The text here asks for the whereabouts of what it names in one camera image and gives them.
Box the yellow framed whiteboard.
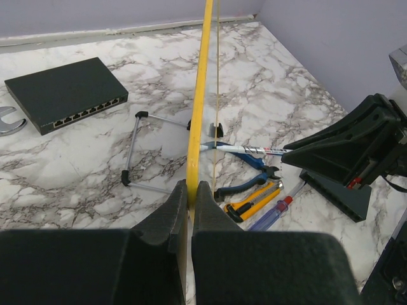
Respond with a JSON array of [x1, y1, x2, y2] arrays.
[[186, 1, 220, 221]]

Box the metal wire whiteboard stand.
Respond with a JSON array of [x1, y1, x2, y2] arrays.
[[120, 111, 192, 194]]

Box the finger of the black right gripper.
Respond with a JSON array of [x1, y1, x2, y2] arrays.
[[281, 93, 401, 189]]

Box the white green whiteboard marker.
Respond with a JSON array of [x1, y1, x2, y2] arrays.
[[200, 144, 291, 156]]

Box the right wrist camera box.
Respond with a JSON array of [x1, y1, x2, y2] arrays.
[[389, 45, 407, 89]]

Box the blue handled cutting pliers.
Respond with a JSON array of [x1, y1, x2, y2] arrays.
[[203, 140, 282, 201]]

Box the blue red screwdriver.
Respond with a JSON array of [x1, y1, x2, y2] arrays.
[[248, 181, 307, 231]]

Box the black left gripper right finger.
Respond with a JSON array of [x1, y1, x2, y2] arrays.
[[192, 180, 255, 305]]

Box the large black network switch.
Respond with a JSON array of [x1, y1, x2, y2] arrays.
[[4, 57, 128, 135]]

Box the yellow utility knife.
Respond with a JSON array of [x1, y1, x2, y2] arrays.
[[223, 180, 284, 223]]

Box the silver open-end wrench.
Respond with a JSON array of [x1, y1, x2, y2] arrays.
[[0, 105, 27, 137]]

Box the small black network switch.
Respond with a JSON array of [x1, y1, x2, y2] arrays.
[[300, 170, 372, 223]]

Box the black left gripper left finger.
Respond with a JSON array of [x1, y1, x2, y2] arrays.
[[132, 180, 188, 304]]

